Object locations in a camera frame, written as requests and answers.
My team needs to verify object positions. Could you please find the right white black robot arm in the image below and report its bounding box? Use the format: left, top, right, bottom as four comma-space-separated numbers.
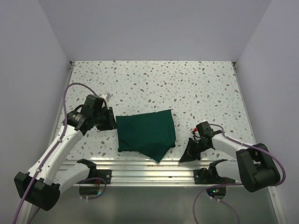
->
179, 121, 286, 192

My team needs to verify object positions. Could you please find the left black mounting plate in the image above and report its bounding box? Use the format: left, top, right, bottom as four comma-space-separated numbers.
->
95, 169, 112, 184

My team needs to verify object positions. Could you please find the black mounting plate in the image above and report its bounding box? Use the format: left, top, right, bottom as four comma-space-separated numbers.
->
193, 168, 236, 185
95, 169, 112, 184

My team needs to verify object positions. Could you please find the aluminium rail frame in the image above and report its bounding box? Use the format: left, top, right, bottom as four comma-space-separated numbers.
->
33, 61, 278, 224

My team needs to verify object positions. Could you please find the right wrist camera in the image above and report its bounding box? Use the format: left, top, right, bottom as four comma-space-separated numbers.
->
192, 121, 214, 138

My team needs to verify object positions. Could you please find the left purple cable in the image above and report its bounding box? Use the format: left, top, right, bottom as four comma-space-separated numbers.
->
11, 83, 107, 224

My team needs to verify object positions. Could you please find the green surgical cloth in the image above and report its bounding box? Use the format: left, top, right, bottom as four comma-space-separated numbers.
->
116, 109, 176, 163

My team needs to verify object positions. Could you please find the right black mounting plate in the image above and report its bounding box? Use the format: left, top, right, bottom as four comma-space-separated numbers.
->
193, 168, 236, 185

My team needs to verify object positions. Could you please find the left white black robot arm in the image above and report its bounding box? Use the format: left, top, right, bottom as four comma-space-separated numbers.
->
14, 93, 117, 211

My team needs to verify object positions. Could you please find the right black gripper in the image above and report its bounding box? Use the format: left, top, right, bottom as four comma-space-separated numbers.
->
179, 137, 210, 162

